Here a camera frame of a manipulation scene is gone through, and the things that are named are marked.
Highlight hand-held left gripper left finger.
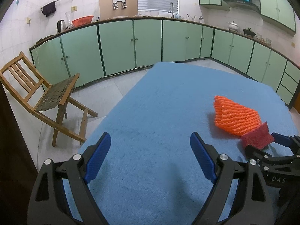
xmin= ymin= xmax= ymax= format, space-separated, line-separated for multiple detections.
xmin=28 ymin=132 xmax=111 ymax=225

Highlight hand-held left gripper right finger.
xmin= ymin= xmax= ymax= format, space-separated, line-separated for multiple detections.
xmin=190 ymin=132 xmax=273 ymax=225

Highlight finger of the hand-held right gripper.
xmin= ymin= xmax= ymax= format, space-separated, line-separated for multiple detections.
xmin=272 ymin=133 xmax=300 ymax=156
xmin=245 ymin=145 xmax=298 ymax=167

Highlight dark red foam net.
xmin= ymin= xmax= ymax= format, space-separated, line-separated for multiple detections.
xmin=241 ymin=121 xmax=275 ymax=149

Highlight small orange foam net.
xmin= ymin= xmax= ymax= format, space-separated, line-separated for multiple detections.
xmin=213 ymin=95 xmax=262 ymax=136

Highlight blue tablecloth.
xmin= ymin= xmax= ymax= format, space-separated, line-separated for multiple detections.
xmin=62 ymin=61 xmax=300 ymax=225

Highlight wooden folding chair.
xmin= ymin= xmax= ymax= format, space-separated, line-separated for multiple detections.
xmin=0 ymin=51 xmax=98 ymax=147

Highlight row of glass jars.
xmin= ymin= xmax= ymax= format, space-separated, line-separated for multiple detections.
xmin=255 ymin=33 xmax=272 ymax=46

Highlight green base cabinets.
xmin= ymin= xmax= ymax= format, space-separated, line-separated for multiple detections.
xmin=29 ymin=16 xmax=300 ymax=110

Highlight red plastic basin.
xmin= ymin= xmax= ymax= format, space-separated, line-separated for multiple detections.
xmin=71 ymin=16 xmax=94 ymax=27

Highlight clear glass jug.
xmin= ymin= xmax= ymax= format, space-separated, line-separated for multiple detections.
xmin=65 ymin=12 xmax=74 ymax=30

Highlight wooden cutting board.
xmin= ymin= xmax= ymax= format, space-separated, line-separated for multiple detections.
xmin=99 ymin=0 xmax=139 ymax=20

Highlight dark hanging towel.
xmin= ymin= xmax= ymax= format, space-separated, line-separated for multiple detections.
xmin=42 ymin=1 xmax=57 ymax=17

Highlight large green wall cabinet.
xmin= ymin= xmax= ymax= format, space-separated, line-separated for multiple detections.
xmin=256 ymin=0 xmax=296 ymax=33

